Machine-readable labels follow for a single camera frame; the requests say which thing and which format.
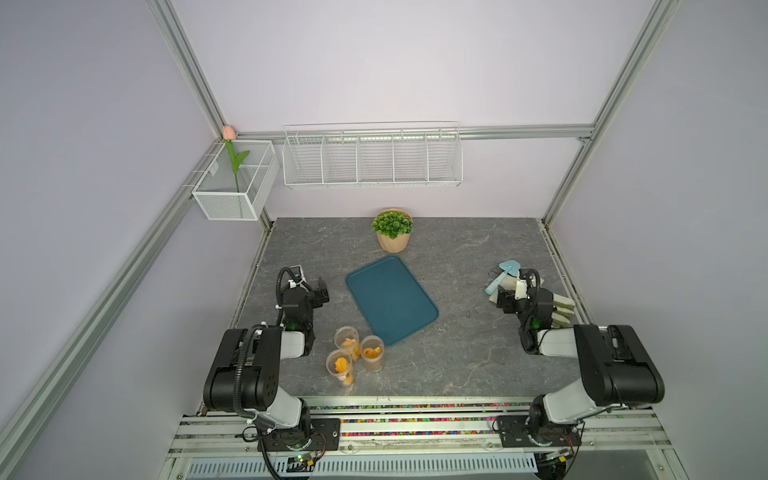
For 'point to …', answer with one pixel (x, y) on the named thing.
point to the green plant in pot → (394, 227)
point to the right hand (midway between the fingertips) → (514, 283)
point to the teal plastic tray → (392, 298)
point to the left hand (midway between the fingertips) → (307, 281)
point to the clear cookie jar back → (347, 338)
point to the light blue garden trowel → (510, 267)
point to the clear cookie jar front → (339, 364)
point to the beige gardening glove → (563, 306)
